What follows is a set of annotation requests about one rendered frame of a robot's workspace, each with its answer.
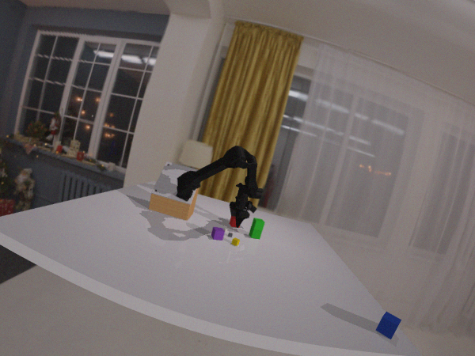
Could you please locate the purple cube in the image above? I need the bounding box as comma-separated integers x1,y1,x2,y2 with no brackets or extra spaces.
211,227,225,240

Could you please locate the blue cube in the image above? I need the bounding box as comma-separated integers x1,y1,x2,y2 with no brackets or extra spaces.
375,312,401,339

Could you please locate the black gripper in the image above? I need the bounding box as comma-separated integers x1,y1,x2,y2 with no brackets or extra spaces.
230,196,250,228

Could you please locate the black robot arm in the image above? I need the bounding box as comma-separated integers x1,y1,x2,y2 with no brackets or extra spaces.
176,146,263,201

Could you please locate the green block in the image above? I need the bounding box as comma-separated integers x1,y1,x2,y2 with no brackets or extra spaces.
249,226,262,239
252,218,264,231

